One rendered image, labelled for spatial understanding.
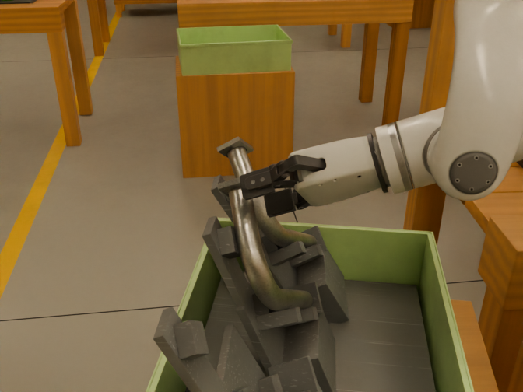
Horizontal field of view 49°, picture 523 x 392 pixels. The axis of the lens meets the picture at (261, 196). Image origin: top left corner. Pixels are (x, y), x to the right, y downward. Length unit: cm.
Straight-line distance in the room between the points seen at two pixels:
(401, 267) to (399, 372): 25
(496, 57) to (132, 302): 207
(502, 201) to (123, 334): 150
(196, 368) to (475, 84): 40
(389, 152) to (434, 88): 102
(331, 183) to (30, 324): 195
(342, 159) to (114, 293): 197
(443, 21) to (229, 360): 116
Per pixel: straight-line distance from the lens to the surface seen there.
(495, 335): 136
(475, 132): 59
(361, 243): 110
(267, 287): 73
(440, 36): 164
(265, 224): 87
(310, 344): 88
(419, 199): 182
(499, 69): 60
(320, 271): 102
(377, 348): 100
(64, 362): 229
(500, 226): 130
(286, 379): 81
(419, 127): 68
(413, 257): 113
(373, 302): 110
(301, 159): 65
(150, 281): 259
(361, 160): 67
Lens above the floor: 153
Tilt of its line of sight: 28 degrees down
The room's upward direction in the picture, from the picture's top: straight up
